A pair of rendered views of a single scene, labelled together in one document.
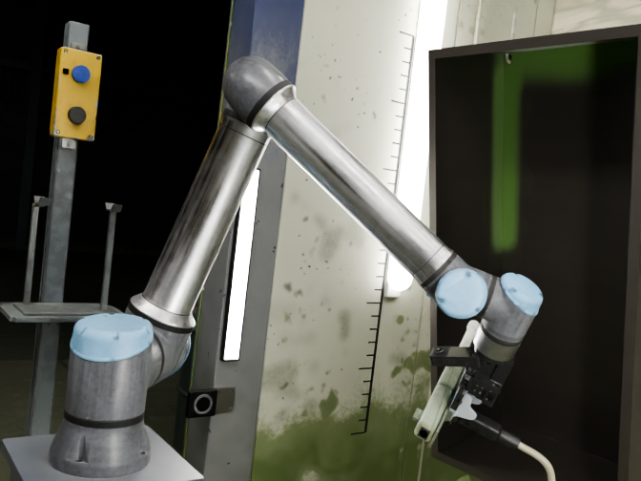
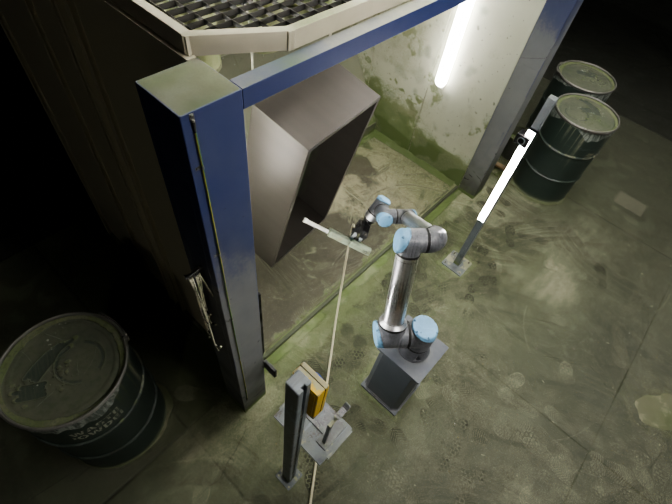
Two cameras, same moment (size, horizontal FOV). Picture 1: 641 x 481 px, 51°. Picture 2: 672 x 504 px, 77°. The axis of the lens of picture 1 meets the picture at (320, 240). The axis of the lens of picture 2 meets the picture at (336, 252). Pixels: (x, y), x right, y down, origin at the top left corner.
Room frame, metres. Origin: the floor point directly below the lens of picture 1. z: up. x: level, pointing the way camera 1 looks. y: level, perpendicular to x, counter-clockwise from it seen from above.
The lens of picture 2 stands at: (2.20, 1.24, 2.90)
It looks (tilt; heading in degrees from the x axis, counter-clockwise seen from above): 53 degrees down; 250
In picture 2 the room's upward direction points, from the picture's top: 10 degrees clockwise
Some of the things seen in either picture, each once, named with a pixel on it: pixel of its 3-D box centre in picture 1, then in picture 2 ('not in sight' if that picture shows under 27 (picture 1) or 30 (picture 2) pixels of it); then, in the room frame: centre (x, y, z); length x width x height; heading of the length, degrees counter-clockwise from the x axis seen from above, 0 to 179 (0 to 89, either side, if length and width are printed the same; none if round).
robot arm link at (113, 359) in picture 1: (112, 363); (420, 333); (1.31, 0.38, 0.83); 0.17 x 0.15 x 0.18; 172
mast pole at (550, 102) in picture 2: not in sight; (494, 198); (0.42, -0.55, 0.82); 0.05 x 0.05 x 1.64; 35
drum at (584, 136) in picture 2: not in sight; (561, 151); (-0.87, -1.40, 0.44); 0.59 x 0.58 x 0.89; 50
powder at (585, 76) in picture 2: not in sight; (586, 77); (-1.22, -1.95, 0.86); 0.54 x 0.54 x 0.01
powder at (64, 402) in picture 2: not in sight; (63, 367); (3.08, 0.29, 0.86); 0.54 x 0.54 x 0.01
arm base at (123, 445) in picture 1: (102, 432); (415, 343); (1.30, 0.38, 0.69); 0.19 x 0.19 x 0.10
